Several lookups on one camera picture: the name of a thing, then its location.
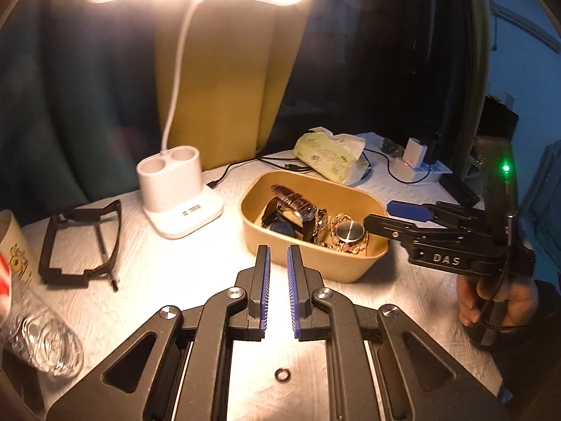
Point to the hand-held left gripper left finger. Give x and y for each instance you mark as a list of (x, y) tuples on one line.
[(263, 289)]

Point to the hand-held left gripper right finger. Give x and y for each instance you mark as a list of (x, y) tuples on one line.
[(292, 291)]

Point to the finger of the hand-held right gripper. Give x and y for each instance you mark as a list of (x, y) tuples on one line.
[(407, 210), (385, 226)]

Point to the round silver face watch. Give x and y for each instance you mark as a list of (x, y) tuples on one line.
[(350, 231)]

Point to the tan plastic tray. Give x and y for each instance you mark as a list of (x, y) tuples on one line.
[(263, 245)]

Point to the person's right hand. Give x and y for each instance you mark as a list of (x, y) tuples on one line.
[(517, 305)]

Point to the white power strip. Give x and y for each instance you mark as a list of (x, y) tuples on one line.
[(431, 173)]

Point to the black box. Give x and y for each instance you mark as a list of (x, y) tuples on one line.
[(458, 188)]

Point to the white charger plug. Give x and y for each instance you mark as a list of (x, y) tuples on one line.
[(416, 151)]

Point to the black power adapter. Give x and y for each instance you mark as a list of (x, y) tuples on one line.
[(433, 151)]

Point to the green tissue pack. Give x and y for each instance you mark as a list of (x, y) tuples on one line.
[(328, 153)]

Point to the white desk lamp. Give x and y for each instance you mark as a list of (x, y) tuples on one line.
[(175, 193)]

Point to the white textured tablecloth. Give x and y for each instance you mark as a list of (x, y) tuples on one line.
[(131, 280)]

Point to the yellow curtain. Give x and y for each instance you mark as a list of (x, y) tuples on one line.
[(219, 74)]

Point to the clear plastic water bottle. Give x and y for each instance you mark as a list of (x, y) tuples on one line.
[(39, 337)]

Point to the white printed mug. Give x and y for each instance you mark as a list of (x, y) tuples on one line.
[(17, 250)]

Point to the blue curtain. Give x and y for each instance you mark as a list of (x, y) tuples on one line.
[(65, 118)]

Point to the black plastic frame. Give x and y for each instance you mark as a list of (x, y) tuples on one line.
[(50, 267)]

